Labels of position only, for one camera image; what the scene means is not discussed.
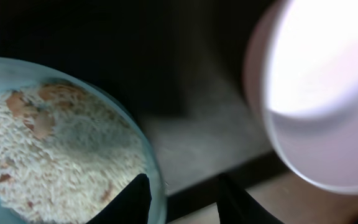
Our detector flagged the brown serving tray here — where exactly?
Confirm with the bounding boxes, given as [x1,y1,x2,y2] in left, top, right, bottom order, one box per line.
[0,0,283,221]

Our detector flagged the rice leftovers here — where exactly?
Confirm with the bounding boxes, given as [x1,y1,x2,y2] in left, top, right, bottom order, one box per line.
[0,84,146,223]

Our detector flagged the pink white bowl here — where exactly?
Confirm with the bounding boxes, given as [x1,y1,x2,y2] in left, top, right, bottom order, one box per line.
[243,0,358,195]

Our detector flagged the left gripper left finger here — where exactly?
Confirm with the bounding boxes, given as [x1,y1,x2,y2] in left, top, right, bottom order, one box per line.
[87,174,152,224]

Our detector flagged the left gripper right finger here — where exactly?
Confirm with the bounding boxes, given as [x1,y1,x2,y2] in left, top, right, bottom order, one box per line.
[216,174,283,224]

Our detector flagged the blue bowl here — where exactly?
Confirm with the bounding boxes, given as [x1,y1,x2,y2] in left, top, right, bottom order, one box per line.
[0,57,167,224]

